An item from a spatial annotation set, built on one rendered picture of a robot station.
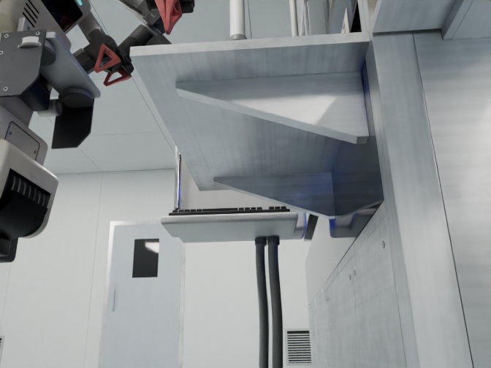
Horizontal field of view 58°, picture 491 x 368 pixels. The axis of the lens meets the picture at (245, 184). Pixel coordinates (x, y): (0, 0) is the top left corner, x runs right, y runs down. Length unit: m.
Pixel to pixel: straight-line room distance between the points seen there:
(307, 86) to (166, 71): 0.25
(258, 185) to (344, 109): 0.53
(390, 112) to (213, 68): 0.32
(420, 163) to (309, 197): 0.63
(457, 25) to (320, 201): 0.66
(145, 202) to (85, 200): 0.92
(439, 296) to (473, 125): 0.26
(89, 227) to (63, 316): 1.27
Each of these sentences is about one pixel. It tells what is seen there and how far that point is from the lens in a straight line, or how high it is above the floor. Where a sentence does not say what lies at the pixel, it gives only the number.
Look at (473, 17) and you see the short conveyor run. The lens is 0.77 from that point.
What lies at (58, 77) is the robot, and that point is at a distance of 1.22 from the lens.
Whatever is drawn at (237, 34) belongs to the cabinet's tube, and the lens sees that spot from 2.14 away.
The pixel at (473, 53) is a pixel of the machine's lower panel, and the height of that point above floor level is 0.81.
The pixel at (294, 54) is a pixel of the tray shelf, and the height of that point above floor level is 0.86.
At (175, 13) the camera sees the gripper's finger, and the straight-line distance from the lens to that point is 1.02.
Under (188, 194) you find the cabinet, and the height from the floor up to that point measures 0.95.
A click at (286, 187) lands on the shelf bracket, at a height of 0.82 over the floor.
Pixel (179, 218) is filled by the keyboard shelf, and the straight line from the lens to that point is 1.47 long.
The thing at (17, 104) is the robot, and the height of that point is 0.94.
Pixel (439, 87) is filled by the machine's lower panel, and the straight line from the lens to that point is 0.75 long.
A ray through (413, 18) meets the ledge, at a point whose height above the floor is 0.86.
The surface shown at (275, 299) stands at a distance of 1.73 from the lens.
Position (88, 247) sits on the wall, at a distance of 6.87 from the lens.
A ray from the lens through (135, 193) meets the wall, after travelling 6.85.
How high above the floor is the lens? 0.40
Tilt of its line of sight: 20 degrees up
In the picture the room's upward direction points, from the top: 1 degrees counter-clockwise
